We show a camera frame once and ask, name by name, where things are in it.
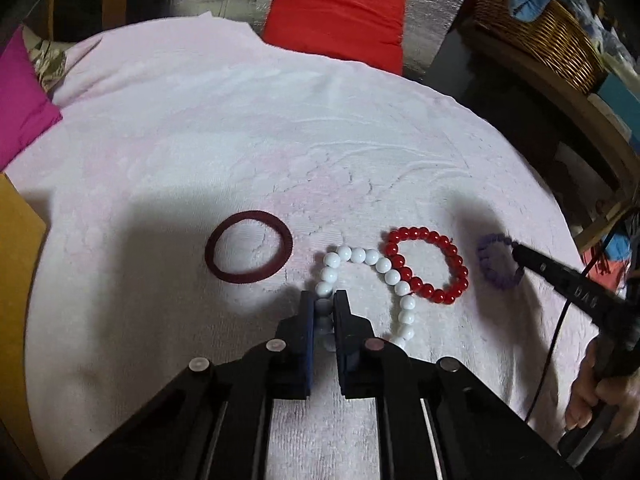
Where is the person's right hand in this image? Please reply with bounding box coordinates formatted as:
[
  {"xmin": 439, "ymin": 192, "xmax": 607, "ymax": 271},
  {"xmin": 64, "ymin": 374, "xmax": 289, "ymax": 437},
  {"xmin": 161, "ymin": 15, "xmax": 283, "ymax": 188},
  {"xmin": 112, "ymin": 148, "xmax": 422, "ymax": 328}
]
[{"xmin": 566, "ymin": 341, "xmax": 640, "ymax": 453}]

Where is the white bead necklace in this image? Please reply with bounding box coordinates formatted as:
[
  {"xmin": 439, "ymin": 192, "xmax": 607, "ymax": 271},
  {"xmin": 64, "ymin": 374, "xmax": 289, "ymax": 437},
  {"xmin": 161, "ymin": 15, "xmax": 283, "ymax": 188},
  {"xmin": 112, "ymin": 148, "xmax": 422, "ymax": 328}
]
[{"xmin": 314, "ymin": 245, "xmax": 417, "ymax": 353}]

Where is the red bead bracelet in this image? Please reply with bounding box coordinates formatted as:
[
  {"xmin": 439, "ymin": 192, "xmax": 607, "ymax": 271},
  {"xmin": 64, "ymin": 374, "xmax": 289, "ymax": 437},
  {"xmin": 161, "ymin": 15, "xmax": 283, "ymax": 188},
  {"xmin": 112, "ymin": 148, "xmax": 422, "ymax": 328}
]
[{"xmin": 383, "ymin": 226, "xmax": 470, "ymax": 306}]

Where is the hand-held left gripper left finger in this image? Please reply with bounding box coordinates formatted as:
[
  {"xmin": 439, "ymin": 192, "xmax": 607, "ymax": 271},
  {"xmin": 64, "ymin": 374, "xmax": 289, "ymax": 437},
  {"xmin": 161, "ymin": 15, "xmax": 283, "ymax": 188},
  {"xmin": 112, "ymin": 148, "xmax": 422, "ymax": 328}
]
[{"xmin": 62, "ymin": 290, "xmax": 318, "ymax": 480}]

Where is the dark red hair band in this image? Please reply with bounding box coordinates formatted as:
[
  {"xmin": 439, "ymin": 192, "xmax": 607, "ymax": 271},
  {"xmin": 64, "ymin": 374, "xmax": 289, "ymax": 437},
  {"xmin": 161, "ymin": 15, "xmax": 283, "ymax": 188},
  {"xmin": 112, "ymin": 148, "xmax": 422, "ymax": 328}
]
[{"xmin": 205, "ymin": 210, "xmax": 294, "ymax": 285}]

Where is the red cushion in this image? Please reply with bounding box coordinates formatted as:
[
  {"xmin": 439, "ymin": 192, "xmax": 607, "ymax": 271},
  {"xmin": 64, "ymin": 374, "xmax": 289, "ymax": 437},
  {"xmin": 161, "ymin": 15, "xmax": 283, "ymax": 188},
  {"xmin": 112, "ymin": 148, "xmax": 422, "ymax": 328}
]
[{"xmin": 261, "ymin": 0, "xmax": 408, "ymax": 76}]

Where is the mustard yellow board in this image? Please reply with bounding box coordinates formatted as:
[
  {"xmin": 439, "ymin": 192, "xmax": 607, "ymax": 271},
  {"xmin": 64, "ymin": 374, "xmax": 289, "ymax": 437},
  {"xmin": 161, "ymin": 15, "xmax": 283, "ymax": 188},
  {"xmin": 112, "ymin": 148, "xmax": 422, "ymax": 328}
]
[{"xmin": 0, "ymin": 172, "xmax": 50, "ymax": 480}]

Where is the floral patterned cloth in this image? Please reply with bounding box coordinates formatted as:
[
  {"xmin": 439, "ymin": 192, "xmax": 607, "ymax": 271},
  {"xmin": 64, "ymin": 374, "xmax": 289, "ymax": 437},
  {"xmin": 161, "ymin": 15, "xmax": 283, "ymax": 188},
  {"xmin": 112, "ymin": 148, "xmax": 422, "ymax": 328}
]
[{"xmin": 22, "ymin": 25, "xmax": 76, "ymax": 93}]

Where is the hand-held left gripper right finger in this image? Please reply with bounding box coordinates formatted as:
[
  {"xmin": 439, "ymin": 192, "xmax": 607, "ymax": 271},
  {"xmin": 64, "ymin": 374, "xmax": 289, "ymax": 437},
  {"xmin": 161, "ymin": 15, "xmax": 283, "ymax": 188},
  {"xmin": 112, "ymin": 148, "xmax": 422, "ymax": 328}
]
[{"xmin": 334, "ymin": 289, "xmax": 583, "ymax": 480}]

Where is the black cable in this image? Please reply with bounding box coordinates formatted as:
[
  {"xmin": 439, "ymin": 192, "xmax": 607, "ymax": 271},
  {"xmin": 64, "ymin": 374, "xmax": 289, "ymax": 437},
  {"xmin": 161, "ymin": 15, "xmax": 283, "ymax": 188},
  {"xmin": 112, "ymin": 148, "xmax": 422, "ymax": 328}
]
[{"xmin": 524, "ymin": 200, "xmax": 632, "ymax": 422}]

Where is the magenta cushion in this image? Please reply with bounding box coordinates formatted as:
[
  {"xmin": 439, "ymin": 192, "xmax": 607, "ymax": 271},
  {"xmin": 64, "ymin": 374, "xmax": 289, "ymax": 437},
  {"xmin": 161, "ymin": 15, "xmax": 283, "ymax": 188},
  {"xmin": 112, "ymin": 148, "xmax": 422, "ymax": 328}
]
[{"xmin": 0, "ymin": 27, "xmax": 63, "ymax": 171}]

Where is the wicker basket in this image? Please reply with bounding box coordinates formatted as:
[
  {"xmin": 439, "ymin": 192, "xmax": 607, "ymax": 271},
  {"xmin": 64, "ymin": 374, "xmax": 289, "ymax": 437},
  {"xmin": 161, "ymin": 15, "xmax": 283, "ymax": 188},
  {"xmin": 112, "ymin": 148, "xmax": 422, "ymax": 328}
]
[{"xmin": 472, "ymin": 0, "xmax": 608, "ymax": 95}]

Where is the silver foil mat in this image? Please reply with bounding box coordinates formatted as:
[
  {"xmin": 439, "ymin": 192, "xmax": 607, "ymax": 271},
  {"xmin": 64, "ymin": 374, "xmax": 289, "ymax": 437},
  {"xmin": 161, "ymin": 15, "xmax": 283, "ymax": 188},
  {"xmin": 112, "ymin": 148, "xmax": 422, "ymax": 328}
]
[{"xmin": 207, "ymin": 0, "xmax": 483, "ymax": 81}]

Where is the purple bead bracelet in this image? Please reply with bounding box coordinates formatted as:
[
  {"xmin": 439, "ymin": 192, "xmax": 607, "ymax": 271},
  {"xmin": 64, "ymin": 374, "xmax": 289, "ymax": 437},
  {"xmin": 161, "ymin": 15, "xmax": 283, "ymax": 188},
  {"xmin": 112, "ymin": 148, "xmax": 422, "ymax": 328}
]
[{"xmin": 476, "ymin": 232, "xmax": 525, "ymax": 291}]

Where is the pale pink towel blanket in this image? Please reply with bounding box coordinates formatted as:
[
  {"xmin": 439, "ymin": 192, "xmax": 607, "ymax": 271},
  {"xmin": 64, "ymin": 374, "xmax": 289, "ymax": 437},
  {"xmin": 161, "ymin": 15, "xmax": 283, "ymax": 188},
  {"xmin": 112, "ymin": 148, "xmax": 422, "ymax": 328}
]
[{"xmin": 10, "ymin": 17, "xmax": 608, "ymax": 480}]

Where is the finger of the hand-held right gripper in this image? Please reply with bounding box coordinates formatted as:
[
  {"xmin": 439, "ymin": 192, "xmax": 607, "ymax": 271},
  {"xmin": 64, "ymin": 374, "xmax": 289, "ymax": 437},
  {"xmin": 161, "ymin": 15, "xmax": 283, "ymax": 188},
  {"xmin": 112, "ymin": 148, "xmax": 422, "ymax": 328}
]
[{"xmin": 510, "ymin": 241, "xmax": 568, "ymax": 288}]

